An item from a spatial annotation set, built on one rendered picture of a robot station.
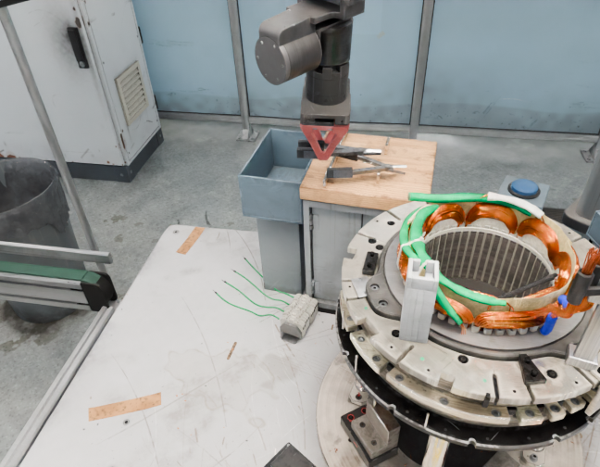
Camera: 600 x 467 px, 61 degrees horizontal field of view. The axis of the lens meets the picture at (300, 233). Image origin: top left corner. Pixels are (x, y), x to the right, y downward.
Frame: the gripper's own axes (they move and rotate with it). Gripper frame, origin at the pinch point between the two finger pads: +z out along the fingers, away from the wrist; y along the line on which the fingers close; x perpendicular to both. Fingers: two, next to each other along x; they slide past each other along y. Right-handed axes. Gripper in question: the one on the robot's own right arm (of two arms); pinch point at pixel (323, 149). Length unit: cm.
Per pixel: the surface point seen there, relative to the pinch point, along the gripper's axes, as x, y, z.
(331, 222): 2.0, 2.3, 13.0
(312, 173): -1.6, -2.2, 6.5
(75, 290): -53, -3, 43
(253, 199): -11.4, -0.6, 11.4
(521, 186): 31.9, -2.0, 6.9
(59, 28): -122, -155, 52
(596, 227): 39.6, 8.2, 5.4
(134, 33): -104, -193, 71
